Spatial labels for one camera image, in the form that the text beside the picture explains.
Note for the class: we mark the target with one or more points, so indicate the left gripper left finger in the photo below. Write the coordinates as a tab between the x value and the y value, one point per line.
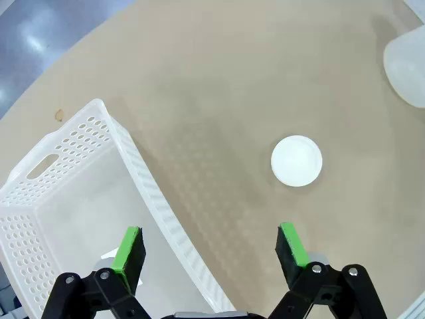
127	252

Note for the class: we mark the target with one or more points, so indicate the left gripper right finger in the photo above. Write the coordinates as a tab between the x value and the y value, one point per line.
292	252

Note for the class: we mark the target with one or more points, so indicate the white round flask cap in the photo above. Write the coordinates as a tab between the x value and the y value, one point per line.
295	161

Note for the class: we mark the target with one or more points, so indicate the translucent conical flask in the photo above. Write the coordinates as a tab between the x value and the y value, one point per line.
408	66

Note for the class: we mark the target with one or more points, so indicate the white perforated plastic basket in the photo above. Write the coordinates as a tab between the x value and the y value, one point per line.
83	206

